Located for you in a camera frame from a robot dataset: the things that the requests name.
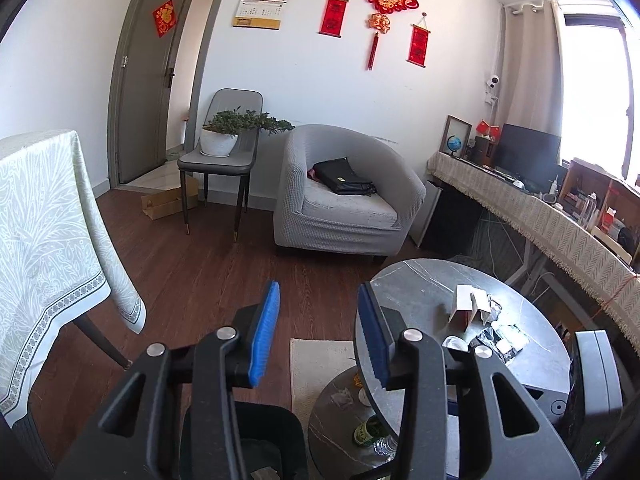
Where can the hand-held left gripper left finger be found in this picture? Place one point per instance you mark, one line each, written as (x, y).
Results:
(264, 340)

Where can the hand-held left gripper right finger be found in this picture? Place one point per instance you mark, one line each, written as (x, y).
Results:
(374, 340)

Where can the round white lid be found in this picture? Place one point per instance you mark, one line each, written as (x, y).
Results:
(454, 344)

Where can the white plastic packets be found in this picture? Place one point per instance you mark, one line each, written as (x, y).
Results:
(511, 339)

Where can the silver wrapper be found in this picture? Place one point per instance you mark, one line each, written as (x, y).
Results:
(485, 337)

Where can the beige rug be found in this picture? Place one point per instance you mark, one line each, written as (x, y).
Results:
(320, 370)

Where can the small white wrapper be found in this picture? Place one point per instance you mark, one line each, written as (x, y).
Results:
(341, 398)

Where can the green glass bottle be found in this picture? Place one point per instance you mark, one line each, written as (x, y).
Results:
(369, 431)

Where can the white paper box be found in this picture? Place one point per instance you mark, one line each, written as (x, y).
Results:
(462, 305)

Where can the low round marble table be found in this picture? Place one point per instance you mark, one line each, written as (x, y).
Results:
(330, 425)

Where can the clear plastic bottle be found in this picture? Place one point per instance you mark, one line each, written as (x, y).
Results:
(386, 446)

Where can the clear plastic wrapper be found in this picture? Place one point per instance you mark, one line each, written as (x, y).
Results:
(495, 307)

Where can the grey armchair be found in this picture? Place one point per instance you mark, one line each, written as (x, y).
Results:
(320, 220)

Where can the long desk with lace cloth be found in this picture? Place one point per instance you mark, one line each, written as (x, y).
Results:
(560, 230)

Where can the dark table leg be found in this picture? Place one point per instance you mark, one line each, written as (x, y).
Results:
(102, 342)

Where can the flat cardboard box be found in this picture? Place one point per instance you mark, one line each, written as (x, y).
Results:
(165, 205)

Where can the black leather bag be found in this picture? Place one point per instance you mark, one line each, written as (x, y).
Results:
(345, 175)

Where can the pink cloth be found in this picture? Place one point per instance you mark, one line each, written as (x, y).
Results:
(313, 173)

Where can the clear bottle on desk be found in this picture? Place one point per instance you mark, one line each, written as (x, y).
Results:
(589, 210)

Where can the grey dining chair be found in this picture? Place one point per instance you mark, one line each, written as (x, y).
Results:
(220, 162)

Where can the potted plant in white pot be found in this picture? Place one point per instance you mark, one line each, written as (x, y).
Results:
(218, 141)

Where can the wooden desk organizer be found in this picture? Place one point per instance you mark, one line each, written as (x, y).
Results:
(585, 175)

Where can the small blue globe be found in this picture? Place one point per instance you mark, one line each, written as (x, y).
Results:
(454, 144)

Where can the small red flags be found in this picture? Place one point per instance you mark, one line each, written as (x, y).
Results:
(487, 129)

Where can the black computer monitor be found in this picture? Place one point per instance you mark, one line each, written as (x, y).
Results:
(527, 152)

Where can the table with patterned tablecloth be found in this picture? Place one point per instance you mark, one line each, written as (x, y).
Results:
(45, 230)

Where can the grey door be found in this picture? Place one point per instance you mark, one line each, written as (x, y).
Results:
(145, 110)

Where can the white curtain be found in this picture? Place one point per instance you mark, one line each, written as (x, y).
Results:
(530, 70)

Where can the red diamond door decoration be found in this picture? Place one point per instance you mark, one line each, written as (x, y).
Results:
(165, 18)

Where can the white desk frame leg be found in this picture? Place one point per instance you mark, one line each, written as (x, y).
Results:
(525, 265)

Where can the wooden picture frame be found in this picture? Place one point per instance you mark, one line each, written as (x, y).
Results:
(462, 127)

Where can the white security camera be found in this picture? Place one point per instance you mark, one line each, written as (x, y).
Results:
(492, 82)

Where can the red wall scroll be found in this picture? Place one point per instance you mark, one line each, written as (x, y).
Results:
(418, 44)
(333, 15)

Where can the wall calendar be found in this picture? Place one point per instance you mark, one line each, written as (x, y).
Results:
(260, 5)

